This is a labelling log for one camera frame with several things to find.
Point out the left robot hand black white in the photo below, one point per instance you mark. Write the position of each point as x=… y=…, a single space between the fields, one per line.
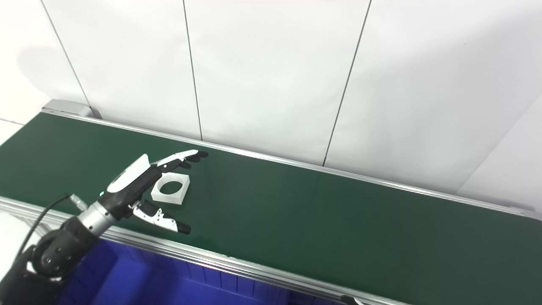
x=127 y=186

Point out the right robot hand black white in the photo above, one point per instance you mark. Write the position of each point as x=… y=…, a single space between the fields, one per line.
x=351 y=300

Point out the white square part round hole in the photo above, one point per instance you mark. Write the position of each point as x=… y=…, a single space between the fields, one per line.
x=183 y=190

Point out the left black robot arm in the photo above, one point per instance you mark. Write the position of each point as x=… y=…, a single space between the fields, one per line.
x=59 y=250

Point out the green conveyor belt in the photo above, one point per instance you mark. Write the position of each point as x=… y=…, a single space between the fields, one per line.
x=317 y=220

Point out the grey conveyor end cap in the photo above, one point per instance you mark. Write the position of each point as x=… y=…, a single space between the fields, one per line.
x=67 y=106

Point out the blue plastic bin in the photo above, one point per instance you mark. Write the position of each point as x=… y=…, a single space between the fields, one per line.
x=148 y=284

